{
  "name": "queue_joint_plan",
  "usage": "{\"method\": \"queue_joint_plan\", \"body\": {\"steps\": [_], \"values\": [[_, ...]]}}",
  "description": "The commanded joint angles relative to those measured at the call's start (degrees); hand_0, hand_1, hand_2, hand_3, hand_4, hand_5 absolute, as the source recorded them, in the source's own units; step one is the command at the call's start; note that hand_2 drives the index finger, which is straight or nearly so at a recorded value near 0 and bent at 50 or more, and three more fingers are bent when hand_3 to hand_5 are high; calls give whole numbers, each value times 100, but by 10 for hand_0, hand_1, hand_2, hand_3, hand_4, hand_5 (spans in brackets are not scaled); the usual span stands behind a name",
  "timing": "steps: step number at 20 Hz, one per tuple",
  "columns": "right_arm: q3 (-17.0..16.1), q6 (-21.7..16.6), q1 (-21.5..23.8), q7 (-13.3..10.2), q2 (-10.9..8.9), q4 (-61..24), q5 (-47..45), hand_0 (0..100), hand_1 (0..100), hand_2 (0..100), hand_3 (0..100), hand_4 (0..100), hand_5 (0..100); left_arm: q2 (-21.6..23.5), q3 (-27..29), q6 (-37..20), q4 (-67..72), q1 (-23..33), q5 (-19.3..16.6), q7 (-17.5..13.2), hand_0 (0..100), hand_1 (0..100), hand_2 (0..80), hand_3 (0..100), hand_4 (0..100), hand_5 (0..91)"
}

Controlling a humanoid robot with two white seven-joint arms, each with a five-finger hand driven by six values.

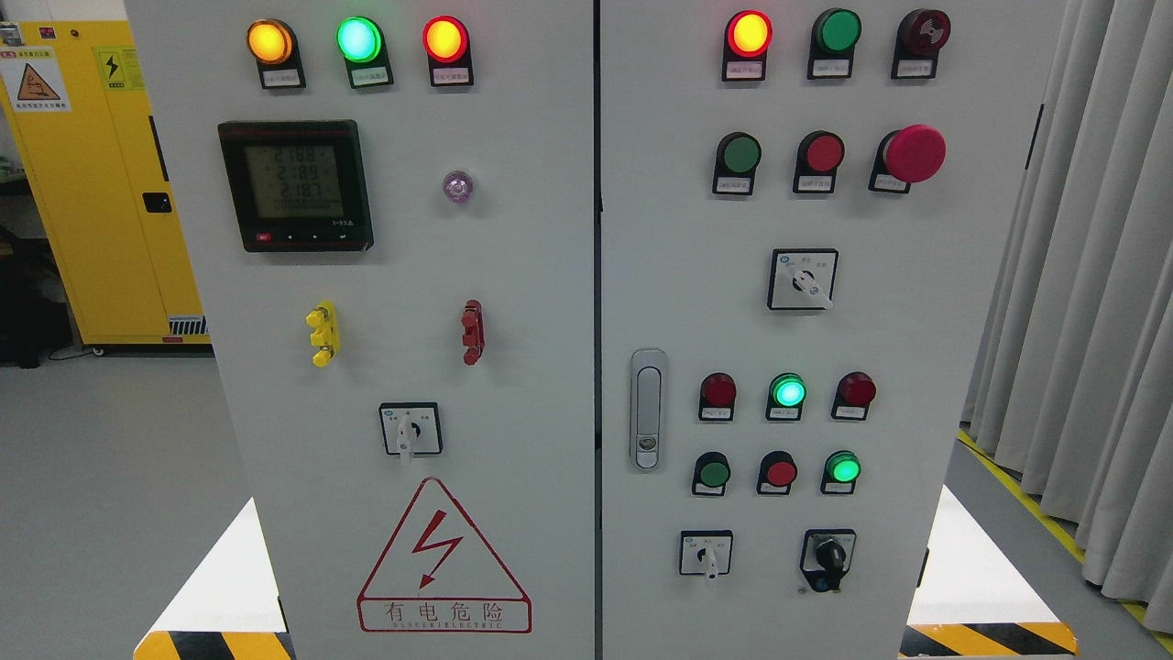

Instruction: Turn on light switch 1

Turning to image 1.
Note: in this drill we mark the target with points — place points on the white rotary switch door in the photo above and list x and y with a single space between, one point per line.
411 429

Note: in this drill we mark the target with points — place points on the red terminal connector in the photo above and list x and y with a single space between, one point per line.
473 338

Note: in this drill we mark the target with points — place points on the dark red indicator lower left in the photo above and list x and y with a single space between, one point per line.
717 398

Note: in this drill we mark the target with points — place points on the dark red indicator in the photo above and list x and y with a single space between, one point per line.
717 398
853 397

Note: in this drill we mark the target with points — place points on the small clear indicator lamp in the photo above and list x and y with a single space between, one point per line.
458 186

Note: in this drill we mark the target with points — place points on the green lit indicator lower middle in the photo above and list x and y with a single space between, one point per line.
785 398

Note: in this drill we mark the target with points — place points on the green push button upper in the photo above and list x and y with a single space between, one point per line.
738 155

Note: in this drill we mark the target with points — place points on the grey electrical cabinet left door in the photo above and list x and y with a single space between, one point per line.
517 425

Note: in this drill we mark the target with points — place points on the grey electrical cabinet door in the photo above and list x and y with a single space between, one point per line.
517 425
686 271

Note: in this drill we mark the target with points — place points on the red push button lower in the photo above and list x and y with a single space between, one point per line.
777 473

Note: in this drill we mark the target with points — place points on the red push button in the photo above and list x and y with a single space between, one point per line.
777 473
817 160

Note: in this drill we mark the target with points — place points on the grey electrical cabinet right door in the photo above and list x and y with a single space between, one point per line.
686 271

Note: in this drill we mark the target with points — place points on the yellow terminal connector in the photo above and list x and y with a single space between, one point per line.
323 321

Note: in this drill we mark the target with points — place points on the dark red indicator lower right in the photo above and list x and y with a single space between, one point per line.
853 397

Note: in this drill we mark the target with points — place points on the red electric danger warning sticker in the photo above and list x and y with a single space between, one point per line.
439 574

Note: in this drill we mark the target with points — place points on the green lit push button lower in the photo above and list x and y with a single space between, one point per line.
841 471

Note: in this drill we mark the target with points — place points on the red push button upper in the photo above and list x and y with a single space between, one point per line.
817 160

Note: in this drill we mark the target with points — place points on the black digital power meter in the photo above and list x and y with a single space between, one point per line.
297 186

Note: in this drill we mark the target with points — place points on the red indicator light left door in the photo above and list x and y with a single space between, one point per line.
447 45

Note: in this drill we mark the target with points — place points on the red lit indicator right door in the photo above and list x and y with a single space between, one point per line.
748 35

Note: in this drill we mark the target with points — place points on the green indicator light top left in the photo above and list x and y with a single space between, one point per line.
363 47

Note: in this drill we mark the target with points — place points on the red mushroom emergency stop button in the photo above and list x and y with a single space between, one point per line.
906 156

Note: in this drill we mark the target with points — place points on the green indicator top right door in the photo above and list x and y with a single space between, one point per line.
832 42

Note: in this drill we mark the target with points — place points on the yellow indicator light top left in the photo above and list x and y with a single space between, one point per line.
275 48

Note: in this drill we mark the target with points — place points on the dark red buzzer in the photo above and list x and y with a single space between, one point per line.
919 38

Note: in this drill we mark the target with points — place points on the white base yellow black stripes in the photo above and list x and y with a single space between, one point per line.
971 602

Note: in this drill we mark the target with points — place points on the grey curtain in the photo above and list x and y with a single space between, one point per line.
1073 384

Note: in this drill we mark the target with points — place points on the yellow safety storage cabinet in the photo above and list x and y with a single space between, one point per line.
75 94

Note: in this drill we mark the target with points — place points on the silver cabinet door handle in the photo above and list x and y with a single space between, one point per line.
646 402

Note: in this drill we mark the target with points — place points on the white rotary switch right upper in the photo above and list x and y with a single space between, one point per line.
802 279

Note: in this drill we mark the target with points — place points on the white rotary switch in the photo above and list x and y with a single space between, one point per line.
802 279
705 553

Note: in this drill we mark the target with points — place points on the white rotary switch bottom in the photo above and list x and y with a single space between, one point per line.
705 553

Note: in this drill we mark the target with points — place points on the black selector knob switch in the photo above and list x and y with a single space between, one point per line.
826 557

